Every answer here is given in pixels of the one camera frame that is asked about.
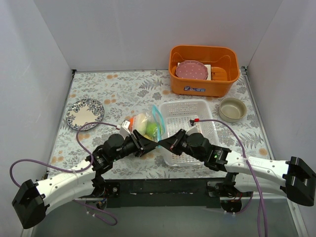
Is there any orange tangerine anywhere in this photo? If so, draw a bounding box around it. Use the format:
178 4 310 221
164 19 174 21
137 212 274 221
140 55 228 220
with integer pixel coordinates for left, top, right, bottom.
129 117 135 126

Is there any white radish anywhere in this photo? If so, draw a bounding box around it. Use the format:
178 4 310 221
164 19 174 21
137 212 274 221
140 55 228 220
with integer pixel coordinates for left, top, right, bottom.
132 113 148 135

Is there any green bell pepper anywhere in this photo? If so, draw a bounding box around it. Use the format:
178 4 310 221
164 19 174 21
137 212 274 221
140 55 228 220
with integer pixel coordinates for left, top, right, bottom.
146 122 160 139

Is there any clear zip top bag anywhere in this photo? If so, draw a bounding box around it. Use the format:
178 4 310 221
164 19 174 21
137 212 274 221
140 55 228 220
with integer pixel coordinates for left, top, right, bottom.
120 106 165 142

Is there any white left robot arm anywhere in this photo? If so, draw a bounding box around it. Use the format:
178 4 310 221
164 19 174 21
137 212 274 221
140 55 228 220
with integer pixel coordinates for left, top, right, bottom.
12 130 158 229

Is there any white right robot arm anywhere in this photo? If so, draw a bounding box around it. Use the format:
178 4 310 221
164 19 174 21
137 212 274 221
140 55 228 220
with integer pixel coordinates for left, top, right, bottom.
159 129 316 206

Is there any white plastic basket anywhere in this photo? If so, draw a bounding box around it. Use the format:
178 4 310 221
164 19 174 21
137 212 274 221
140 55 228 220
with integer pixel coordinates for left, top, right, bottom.
158 99 220 167

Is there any floral tablecloth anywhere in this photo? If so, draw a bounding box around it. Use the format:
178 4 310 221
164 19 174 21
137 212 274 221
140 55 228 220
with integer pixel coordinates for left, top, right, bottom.
49 70 271 179

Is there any blue floral plate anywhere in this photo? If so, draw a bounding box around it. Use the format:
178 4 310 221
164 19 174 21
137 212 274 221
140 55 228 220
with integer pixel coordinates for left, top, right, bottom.
66 98 105 130

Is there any beige ceramic bowl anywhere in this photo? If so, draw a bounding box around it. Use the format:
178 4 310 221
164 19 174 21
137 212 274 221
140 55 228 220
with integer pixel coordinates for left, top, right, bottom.
218 98 247 123

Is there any black base bar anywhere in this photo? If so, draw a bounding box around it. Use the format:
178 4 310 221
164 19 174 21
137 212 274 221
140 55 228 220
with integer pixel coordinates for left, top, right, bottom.
76 177 250 209

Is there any orange soap dish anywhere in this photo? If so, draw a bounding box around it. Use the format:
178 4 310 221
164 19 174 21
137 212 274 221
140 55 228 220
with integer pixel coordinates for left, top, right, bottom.
211 66 228 81

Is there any pink dotted plate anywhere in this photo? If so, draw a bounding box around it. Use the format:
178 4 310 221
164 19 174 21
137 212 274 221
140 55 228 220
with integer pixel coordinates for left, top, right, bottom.
175 60 209 80

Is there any orange plastic tub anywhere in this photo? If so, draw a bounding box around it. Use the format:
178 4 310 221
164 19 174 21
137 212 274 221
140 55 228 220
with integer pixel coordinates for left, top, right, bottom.
168 45 239 97

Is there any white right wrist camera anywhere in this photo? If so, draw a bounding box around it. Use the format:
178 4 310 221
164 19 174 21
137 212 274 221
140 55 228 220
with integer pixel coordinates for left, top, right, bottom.
186 118 200 136

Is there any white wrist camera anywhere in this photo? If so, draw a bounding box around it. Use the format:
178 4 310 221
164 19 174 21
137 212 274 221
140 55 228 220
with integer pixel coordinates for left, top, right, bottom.
116 120 131 137
186 118 200 136

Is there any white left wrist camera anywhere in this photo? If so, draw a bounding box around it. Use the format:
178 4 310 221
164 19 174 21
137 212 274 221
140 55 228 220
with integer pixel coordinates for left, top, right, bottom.
116 120 131 137

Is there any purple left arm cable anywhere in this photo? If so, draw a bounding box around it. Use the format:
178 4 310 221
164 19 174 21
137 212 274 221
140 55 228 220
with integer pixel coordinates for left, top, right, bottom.
9 121 122 226

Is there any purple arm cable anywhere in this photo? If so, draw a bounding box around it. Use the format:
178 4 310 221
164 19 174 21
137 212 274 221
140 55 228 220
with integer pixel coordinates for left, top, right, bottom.
197 119 268 237
9 121 122 226

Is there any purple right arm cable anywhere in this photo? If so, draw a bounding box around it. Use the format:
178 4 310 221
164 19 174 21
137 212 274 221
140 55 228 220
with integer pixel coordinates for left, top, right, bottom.
197 119 268 237

